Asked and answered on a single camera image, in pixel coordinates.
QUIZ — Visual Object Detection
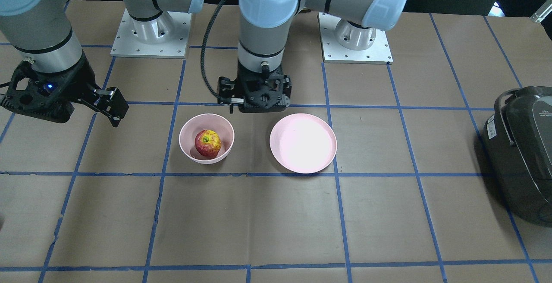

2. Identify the pink bowl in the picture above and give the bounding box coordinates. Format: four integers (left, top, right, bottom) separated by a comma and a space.
179, 113, 235, 164

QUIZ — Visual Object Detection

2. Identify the dark grey rice cooker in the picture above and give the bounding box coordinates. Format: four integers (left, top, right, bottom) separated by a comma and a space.
483, 86, 552, 228

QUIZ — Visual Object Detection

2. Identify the red yellow apple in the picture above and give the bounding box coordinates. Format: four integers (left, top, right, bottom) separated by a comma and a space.
194, 129, 222, 159

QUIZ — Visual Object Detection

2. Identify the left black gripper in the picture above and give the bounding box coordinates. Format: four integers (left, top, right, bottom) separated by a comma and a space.
217, 63, 292, 113

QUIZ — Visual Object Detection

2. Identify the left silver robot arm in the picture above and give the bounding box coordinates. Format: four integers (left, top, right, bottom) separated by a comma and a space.
211, 0, 408, 113

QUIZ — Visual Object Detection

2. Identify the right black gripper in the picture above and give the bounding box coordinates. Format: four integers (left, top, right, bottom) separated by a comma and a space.
1, 53, 129, 128

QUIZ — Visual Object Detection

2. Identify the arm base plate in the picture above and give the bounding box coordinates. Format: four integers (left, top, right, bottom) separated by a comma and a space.
110, 10, 193, 59
318, 13, 394, 64

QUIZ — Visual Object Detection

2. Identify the pink plate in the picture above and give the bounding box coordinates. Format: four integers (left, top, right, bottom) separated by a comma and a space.
269, 113, 337, 174

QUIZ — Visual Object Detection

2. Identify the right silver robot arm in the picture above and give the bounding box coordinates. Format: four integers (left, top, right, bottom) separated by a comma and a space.
1, 0, 204, 127

